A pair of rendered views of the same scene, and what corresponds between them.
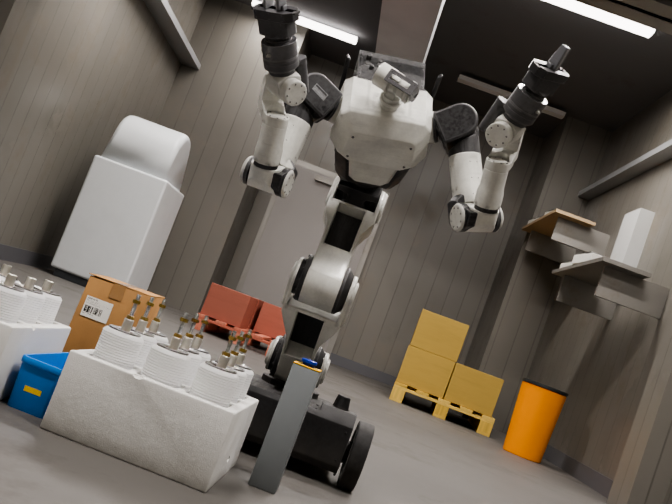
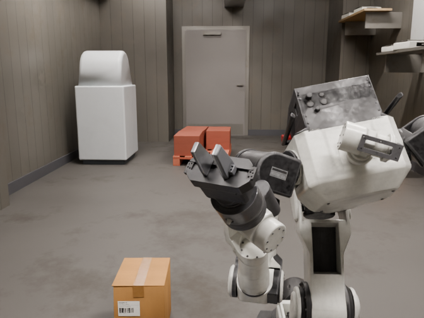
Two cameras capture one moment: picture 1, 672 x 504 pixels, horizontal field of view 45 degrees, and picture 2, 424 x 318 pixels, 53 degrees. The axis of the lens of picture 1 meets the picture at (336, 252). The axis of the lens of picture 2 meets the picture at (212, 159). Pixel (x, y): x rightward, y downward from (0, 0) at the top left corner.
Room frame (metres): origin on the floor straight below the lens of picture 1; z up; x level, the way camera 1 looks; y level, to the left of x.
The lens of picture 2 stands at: (1.23, 0.35, 1.24)
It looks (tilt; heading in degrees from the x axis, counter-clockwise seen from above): 11 degrees down; 0
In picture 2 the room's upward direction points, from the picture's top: straight up
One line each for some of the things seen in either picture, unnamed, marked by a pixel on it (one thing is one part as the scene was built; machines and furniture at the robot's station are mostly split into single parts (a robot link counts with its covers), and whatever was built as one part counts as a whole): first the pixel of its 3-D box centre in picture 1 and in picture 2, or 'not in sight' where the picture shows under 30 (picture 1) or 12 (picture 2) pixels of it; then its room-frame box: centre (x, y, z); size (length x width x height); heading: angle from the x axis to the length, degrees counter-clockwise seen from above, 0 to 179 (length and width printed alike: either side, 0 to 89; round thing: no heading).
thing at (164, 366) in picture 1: (157, 387); not in sight; (1.88, 0.27, 0.16); 0.10 x 0.10 x 0.18
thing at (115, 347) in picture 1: (110, 369); not in sight; (1.89, 0.39, 0.16); 0.10 x 0.10 x 0.18
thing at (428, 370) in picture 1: (452, 370); not in sight; (7.87, -1.44, 0.42); 1.44 x 1.03 x 0.85; 177
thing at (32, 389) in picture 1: (57, 383); not in sight; (2.05, 0.53, 0.06); 0.30 x 0.11 x 0.12; 176
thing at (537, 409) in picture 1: (533, 420); not in sight; (6.38, -1.88, 0.29); 0.37 x 0.36 x 0.57; 178
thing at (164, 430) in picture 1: (159, 412); not in sight; (2.00, 0.26, 0.09); 0.39 x 0.39 x 0.18; 86
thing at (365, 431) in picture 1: (355, 455); not in sight; (2.43, -0.26, 0.10); 0.20 x 0.05 x 0.20; 178
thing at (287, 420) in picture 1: (285, 426); not in sight; (2.06, -0.03, 0.16); 0.07 x 0.07 x 0.31; 86
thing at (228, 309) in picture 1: (253, 322); (204, 144); (7.46, 0.48, 0.21); 1.19 x 0.78 x 0.41; 177
